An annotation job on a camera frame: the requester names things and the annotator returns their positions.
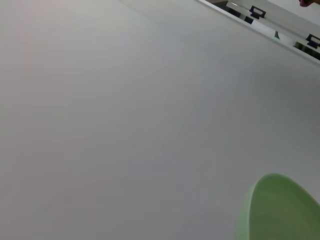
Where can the light green bowl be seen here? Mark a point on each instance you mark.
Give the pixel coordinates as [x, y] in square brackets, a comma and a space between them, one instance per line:
[280, 212]

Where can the black bracket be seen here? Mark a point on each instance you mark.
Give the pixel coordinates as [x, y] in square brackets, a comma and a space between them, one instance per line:
[313, 41]
[257, 12]

